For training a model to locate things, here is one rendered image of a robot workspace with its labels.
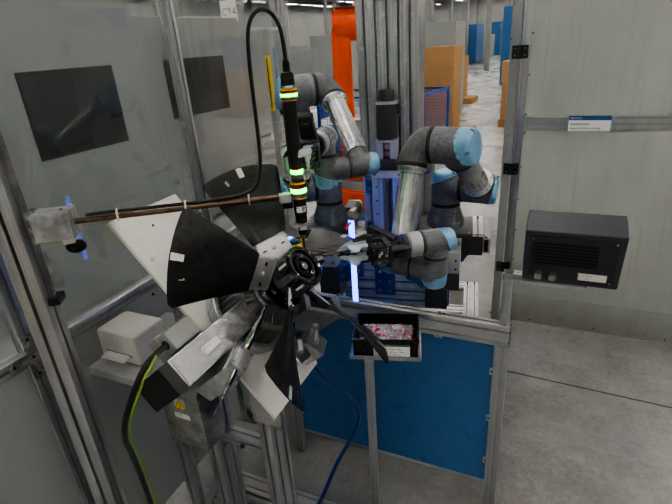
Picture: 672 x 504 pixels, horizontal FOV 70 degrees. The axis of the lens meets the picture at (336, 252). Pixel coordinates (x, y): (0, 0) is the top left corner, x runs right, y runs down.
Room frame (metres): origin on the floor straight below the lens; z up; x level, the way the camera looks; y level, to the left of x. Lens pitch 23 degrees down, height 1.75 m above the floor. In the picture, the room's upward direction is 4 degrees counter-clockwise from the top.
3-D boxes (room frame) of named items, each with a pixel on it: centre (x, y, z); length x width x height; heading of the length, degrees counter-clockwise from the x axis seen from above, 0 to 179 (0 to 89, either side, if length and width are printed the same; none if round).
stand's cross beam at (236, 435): (1.23, 0.35, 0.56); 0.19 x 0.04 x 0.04; 64
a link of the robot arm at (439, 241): (1.36, -0.31, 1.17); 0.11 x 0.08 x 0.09; 101
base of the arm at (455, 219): (1.86, -0.46, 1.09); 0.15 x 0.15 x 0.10
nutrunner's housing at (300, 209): (1.26, 0.09, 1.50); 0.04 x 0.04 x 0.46
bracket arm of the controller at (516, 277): (1.31, -0.64, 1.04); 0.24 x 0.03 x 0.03; 64
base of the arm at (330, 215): (2.00, 0.01, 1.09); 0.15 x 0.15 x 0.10
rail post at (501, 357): (1.35, -0.54, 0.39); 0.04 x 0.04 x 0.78; 64
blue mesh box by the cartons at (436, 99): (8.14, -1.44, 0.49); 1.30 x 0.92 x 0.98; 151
